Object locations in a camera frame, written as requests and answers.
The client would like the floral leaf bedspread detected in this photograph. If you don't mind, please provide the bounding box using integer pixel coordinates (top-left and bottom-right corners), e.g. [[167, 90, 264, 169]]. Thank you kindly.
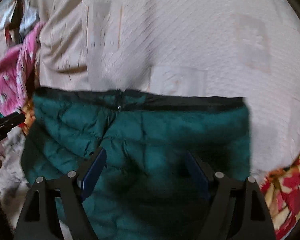
[[0, 4, 33, 230]]

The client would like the pink penguin print cloth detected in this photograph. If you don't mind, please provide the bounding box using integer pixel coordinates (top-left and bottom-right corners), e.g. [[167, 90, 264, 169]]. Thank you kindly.
[[0, 22, 45, 116]]

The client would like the beige patterned quilt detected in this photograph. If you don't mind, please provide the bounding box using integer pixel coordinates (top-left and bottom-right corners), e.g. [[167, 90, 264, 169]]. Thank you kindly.
[[27, 0, 300, 174]]

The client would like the orange yellow red garment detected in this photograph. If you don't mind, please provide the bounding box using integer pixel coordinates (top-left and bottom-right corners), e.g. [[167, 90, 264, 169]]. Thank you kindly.
[[17, 100, 300, 240]]

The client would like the silver plastic bag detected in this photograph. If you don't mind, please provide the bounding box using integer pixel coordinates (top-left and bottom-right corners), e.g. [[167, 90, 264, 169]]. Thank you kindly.
[[0, 0, 39, 38]]

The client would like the dark green puffer jacket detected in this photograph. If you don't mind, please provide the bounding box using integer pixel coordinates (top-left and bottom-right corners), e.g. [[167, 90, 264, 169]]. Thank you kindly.
[[21, 87, 250, 239]]

